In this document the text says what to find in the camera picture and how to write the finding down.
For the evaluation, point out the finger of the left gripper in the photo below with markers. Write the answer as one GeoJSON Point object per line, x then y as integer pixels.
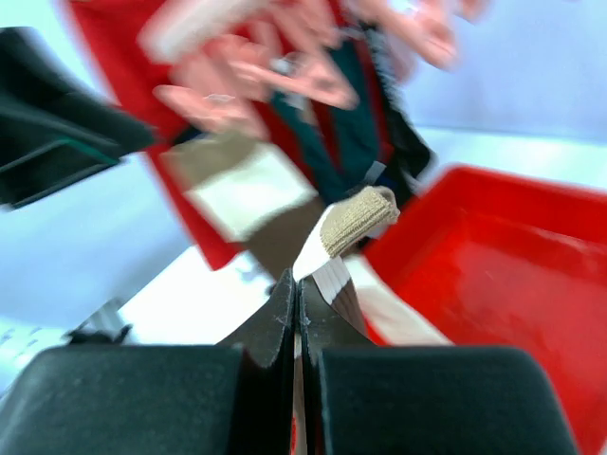
{"type": "Point", "coordinates": [53, 134]}

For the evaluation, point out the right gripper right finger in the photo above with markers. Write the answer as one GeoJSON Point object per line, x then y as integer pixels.
{"type": "Point", "coordinates": [361, 398]}

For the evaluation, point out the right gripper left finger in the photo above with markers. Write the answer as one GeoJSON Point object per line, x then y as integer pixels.
{"type": "Point", "coordinates": [234, 397]}

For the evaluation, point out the pink round clip hanger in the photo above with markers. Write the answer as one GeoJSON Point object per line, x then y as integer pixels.
{"type": "Point", "coordinates": [224, 54]}

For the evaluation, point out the brown beige striped sock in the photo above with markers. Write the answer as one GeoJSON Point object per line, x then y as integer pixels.
{"type": "Point", "coordinates": [251, 193]}

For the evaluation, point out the black sports sock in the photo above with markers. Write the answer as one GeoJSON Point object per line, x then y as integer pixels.
{"type": "Point", "coordinates": [411, 156]}

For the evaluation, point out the teal christmas sock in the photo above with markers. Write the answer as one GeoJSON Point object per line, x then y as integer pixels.
{"type": "Point", "coordinates": [340, 150]}

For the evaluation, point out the red hanging cloth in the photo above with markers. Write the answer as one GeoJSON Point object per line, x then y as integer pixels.
{"type": "Point", "coordinates": [109, 29]}

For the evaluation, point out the red plastic tray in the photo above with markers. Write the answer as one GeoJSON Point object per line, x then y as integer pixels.
{"type": "Point", "coordinates": [496, 258]}

